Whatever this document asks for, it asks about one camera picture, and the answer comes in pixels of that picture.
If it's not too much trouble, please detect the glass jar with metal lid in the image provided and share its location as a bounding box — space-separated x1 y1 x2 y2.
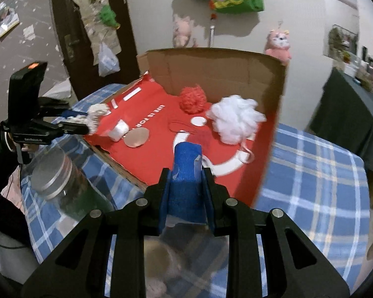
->
29 147 108 224

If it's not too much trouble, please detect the row of cosmetic bottles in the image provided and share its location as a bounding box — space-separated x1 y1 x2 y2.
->
356 46 373 100

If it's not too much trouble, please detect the white mesh bath pouf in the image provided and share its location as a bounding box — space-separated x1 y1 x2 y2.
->
206 95 267 145

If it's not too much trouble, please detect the white knitted scrunchie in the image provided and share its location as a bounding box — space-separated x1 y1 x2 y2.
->
69 104 110 135

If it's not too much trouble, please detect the green plush toy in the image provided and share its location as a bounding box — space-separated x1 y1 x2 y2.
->
99 5 118 28

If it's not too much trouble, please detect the beige round puff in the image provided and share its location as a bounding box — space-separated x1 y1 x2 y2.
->
124 129 150 148

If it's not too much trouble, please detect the clear plastic bag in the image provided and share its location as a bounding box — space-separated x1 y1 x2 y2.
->
98 41 120 77

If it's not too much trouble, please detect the wall mirror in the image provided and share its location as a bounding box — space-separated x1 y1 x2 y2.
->
322 0 360 66

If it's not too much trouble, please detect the pink cat plush toy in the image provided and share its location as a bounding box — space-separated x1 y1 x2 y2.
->
265 29 292 66

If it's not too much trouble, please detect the blue cloth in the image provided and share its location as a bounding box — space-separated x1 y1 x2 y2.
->
166 142 209 225

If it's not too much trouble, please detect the red string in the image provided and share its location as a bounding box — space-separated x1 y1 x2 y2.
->
168 119 215 140

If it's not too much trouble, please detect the beige hanging organiser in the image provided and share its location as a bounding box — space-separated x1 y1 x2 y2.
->
74 0 122 66

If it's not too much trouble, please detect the open book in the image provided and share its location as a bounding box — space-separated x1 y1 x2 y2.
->
0 6 21 38

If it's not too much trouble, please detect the red yarn pom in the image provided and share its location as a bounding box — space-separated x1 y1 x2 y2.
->
178 84 207 114

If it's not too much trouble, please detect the cardboard box with red lining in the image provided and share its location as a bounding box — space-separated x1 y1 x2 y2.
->
84 47 287 208

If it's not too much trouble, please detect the white ribbon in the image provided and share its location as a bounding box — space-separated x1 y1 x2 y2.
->
236 143 256 164

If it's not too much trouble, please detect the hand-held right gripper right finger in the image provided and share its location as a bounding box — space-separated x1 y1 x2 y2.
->
201 168 351 298

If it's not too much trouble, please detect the dark wooden door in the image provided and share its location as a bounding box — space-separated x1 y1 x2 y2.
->
48 0 143 100

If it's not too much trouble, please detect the white paper bag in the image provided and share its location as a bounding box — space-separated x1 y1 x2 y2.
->
42 79 73 100

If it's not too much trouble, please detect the person's left forearm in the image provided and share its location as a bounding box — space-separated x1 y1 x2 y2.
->
0 124 22 193

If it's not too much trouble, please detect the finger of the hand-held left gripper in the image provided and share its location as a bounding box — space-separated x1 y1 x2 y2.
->
60 107 91 117
54 123 90 135

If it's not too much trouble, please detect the beige fluffy item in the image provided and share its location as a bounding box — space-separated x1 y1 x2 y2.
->
146 239 187 298

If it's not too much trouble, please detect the desk with dark cloth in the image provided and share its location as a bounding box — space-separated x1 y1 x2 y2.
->
309 68 373 174

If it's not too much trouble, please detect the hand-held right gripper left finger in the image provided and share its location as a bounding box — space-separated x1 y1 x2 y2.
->
20 168 174 298

